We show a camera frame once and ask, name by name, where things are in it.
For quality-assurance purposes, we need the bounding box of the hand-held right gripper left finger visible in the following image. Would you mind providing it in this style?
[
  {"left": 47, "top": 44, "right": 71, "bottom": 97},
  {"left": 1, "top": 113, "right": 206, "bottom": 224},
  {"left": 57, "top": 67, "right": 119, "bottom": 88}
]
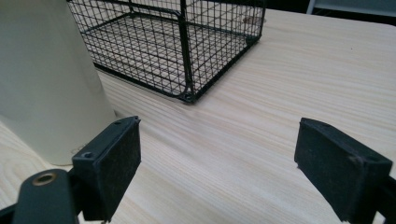
[{"left": 71, "top": 116, "right": 142, "bottom": 223}]

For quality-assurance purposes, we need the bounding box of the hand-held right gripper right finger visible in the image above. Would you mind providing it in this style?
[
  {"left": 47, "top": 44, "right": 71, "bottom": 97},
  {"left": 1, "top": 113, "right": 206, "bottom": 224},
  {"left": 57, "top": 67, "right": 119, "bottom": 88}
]
[{"left": 293, "top": 117, "right": 394, "bottom": 224}]

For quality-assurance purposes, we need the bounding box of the cream plastic container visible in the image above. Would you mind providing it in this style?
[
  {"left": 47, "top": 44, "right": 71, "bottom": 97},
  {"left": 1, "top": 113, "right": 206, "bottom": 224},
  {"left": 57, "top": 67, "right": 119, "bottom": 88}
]
[{"left": 0, "top": 0, "right": 118, "bottom": 166}]

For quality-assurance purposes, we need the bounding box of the black wire mesh basket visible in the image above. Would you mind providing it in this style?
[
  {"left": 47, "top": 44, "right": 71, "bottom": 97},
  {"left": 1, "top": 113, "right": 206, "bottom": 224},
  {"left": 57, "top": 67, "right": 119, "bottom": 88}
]
[{"left": 66, "top": 0, "right": 267, "bottom": 105}]

